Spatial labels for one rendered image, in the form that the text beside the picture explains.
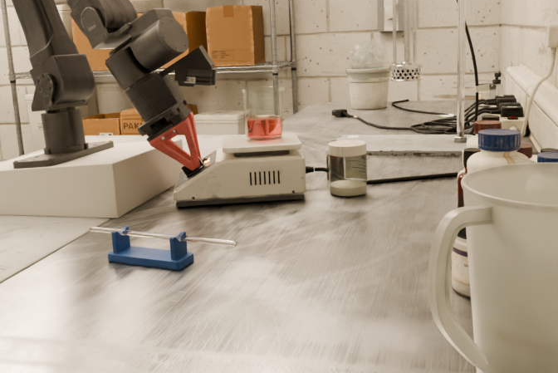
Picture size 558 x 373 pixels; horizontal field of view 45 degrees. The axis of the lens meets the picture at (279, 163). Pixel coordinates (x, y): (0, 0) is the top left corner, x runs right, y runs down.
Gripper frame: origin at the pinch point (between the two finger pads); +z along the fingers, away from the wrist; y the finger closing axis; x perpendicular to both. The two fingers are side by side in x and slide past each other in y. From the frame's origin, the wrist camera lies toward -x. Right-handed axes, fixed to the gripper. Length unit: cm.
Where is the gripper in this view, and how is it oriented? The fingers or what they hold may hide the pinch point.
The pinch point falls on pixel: (193, 161)
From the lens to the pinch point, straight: 104.4
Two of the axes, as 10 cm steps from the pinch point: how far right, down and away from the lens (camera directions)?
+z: 5.3, 8.2, 2.0
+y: 0.0, -2.4, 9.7
